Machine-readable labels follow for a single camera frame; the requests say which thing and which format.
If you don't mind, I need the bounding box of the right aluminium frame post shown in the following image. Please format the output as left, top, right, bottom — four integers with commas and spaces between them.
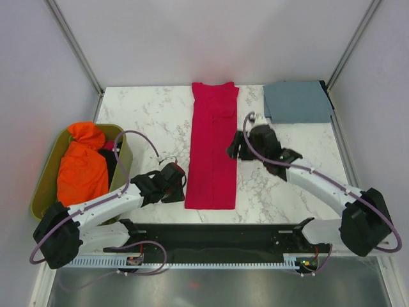
327, 0, 383, 93

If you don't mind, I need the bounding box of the aluminium frame post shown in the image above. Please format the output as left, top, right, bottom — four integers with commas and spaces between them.
43, 0, 105, 96
327, 0, 383, 93

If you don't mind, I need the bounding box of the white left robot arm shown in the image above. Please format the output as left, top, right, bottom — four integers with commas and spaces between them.
33, 162, 187, 269

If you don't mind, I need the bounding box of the folded blue-grey t-shirt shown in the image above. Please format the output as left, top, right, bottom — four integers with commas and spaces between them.
263, 81, 334, 124

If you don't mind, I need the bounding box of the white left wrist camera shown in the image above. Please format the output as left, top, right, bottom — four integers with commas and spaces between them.
157, 155, 178, 165

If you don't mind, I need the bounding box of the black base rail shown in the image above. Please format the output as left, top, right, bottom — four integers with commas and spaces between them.
105, 223, 330, 265

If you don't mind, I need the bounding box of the olive green plastic bin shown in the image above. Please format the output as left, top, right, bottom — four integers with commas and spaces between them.
30, 129, 133, 221

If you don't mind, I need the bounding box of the orange t-shirt in bin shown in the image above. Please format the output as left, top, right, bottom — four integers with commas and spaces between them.
57, 122, 109, 207

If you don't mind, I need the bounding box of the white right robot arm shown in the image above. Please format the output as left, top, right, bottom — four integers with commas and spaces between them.
226, 124, 396, 256

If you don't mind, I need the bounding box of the white slotted cable duct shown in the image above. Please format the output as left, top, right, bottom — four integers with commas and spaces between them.
65, 253, 309, 270

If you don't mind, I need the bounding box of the red t-shirt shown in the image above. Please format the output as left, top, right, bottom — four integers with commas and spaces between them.
185, 82, 239, 210

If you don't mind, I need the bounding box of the left aluminium frame post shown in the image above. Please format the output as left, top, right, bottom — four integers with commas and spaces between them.
43, 0, 105, 96

